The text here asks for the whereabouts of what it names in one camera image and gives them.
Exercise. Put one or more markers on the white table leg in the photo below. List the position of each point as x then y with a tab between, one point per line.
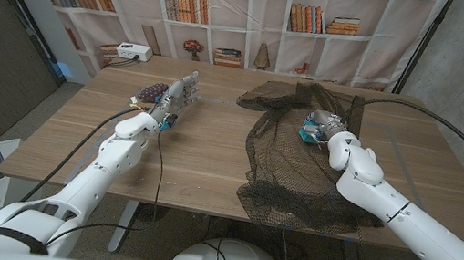
124	224

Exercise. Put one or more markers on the printed bookshelf backdrop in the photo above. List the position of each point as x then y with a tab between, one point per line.
265	29

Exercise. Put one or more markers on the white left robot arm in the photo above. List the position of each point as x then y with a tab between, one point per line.
90	182

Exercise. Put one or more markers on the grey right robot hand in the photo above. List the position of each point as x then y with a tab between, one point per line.
329	124

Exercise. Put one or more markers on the black mesh netting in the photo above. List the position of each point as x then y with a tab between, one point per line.
285	175

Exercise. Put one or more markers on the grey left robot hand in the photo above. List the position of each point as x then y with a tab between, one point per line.
174	98

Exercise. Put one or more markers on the dark purple bumpy object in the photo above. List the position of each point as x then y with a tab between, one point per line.
152	92

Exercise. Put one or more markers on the black backdrop stand pole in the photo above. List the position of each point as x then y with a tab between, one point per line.
419	47

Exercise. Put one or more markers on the white power strip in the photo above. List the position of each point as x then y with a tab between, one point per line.
134	51

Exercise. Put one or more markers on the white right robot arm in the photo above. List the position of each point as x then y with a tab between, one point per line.
387	199

